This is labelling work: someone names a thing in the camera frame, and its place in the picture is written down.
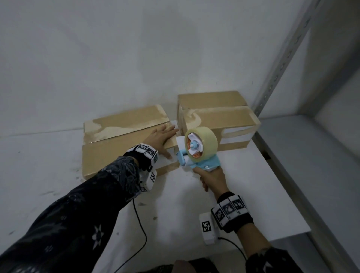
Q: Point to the brown cardboard box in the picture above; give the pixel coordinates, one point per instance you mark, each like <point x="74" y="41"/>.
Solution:
<point x="225" y="118"/>
<point x="112" y="152"/>

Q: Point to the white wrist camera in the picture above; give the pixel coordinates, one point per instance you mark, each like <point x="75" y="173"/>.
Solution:
<point x="149" y="180"/>
<point x="208" y="227"/>

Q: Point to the clear tape roll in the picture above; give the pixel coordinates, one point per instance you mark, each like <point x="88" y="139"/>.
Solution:
<point x="208" y="140"/>

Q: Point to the person's right hand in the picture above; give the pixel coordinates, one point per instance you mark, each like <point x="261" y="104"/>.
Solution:
<point x="215" y="181"/>

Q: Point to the person's left hand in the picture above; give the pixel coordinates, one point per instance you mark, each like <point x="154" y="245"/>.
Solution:
<point x="160" y="139"/>

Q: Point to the black case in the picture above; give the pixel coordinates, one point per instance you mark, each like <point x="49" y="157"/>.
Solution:
<point x="202" y="265"/>

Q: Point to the blue white tape dispenser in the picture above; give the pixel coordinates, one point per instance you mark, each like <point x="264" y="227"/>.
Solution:
<point x="211" y="163"/>

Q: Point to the person's left forearm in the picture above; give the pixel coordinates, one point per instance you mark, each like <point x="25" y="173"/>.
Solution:
<point x="70" y="219"/>

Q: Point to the person's leg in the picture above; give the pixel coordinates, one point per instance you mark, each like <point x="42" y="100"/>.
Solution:
<point x="182" y="267"/>

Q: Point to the person's right forearm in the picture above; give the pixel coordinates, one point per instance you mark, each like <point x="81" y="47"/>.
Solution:
<point x="261" y="247"/>

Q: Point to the grey metal shelf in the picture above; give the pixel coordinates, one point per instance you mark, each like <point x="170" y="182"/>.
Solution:
<point x="309" y="168"/>

